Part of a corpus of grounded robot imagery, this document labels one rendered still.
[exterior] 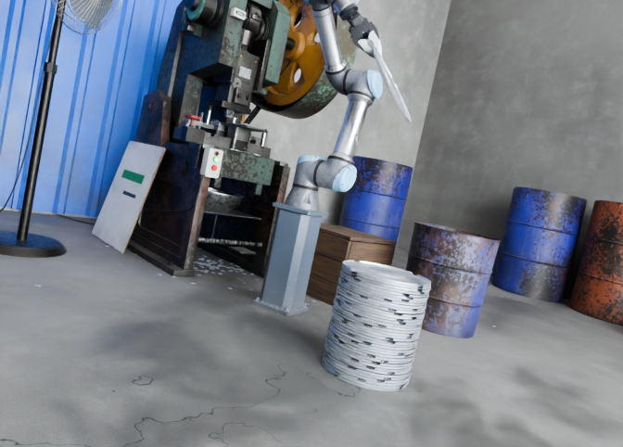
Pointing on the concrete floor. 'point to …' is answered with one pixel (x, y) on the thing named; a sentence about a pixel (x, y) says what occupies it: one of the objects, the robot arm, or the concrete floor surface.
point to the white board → (128, 194)
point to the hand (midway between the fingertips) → (377, 54)
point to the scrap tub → (451, 275)
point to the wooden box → (366, 247)
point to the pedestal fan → (18, 243)
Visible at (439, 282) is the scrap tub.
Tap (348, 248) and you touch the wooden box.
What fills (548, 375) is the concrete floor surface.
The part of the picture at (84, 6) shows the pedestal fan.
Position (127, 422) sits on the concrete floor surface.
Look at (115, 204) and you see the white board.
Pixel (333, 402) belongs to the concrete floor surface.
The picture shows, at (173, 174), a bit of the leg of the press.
